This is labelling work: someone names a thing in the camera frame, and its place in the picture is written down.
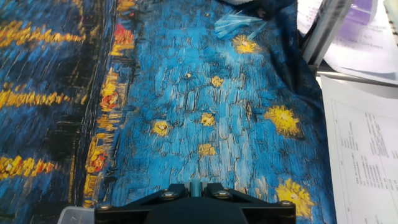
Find purple plastic box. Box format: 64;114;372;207
338;0;379;35

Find aluminium profile post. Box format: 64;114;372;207
301;0;356;67

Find white pipette tip box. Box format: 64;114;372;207
57;205;96;224

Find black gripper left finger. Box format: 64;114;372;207
94;183;190;224

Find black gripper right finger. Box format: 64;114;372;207
203;182;297;224

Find pile of blue pipette tips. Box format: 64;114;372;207
213;9;264;40

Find clear blue pipette tip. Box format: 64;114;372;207
247;21;267;40
190;177;203;198

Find loose white paper sheets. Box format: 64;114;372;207
297;0;398;85

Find spiral bound notebook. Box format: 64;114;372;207
383;0;398;39

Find white printed paper sheet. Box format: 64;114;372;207
320;74;398;224

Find starry night print tablecloth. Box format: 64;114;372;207
0;0;338;224

